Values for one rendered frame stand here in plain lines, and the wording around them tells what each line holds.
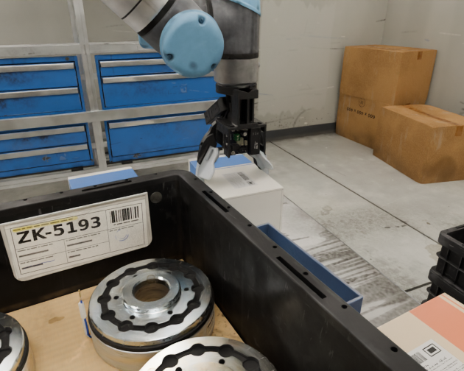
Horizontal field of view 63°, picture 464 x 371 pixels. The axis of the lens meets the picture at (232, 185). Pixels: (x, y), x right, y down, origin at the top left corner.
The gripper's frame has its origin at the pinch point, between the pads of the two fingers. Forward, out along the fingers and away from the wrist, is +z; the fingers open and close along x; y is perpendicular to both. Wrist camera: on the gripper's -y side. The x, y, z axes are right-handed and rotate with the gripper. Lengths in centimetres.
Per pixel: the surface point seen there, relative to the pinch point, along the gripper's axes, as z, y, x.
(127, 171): -2.7, -8.3, -18.8
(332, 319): -16, 51, -15
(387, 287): 6.4, 30.2, 12.9
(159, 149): 41, -142, 13
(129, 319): -9.9, 39.9, -24.6
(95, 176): -2.7, -8.0, -24.9
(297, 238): 6.4, 13.3, 7.4
